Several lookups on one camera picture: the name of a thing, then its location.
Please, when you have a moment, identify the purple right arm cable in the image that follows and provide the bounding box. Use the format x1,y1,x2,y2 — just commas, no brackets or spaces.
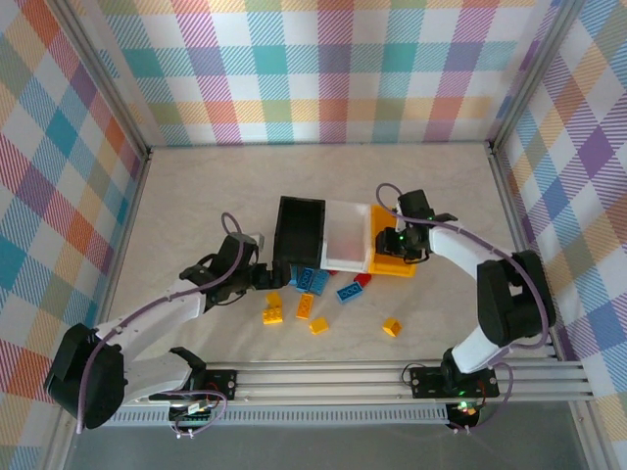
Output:
374,181,558,437

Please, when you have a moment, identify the aluminium side rail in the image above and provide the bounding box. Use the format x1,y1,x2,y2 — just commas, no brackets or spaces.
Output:
95,151,153,329
488,146,560,361

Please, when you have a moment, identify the grey slotted cable duct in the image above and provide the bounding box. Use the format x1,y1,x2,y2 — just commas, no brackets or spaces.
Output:
112,408,452,427

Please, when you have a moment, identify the circuit board with wires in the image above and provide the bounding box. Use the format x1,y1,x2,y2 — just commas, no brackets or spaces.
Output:
169,399,220,428
448,399,484,428

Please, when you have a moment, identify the black plastic bin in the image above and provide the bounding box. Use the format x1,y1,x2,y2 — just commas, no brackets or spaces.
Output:
272,195,328,271

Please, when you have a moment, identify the long orange-yellow lego brick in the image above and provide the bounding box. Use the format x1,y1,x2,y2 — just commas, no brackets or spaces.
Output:
295,292,316,322

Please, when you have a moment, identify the aluminium frame post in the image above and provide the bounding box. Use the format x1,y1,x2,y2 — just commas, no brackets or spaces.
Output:
48,0,153,165
487,0,584,153

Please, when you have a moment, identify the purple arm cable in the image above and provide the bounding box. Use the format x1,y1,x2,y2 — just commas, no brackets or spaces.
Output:
75,211,246,440
374,181,558,437

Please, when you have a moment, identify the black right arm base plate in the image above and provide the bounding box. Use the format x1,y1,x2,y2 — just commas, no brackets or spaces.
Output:
409,365,501,399

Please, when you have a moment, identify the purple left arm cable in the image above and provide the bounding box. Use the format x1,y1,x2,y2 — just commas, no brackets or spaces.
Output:
75,211,246,440

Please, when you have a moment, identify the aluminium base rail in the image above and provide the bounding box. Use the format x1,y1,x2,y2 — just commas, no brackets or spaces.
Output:
117,359,597,407

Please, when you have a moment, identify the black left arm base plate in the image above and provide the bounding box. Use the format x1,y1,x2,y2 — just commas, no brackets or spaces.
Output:
195,369,239,400

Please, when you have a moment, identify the yellow plastic bin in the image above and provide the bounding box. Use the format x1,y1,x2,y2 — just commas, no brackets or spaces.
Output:
366,204,420,279

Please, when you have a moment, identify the white translucent plastic bin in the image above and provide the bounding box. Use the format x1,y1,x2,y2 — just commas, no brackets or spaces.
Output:
320,199,373,274

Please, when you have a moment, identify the blue six-stud lego brick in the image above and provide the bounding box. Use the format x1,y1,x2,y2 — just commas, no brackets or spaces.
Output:
335,282,364,306

